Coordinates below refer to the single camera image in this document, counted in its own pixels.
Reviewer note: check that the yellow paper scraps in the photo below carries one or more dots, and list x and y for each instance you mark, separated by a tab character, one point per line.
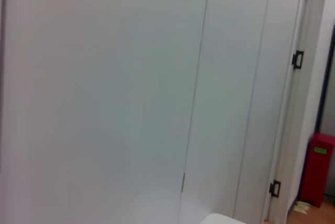
301	207

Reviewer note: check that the dark blue door frame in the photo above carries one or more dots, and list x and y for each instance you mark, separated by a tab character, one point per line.
325	77

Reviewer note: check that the black door hinge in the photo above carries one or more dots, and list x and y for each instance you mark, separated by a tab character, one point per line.
275	188
297	59

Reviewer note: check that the red box with green label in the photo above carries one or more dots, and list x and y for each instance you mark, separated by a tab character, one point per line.
318	177

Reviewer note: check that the white rounded object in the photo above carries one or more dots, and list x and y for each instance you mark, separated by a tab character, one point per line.
222	220

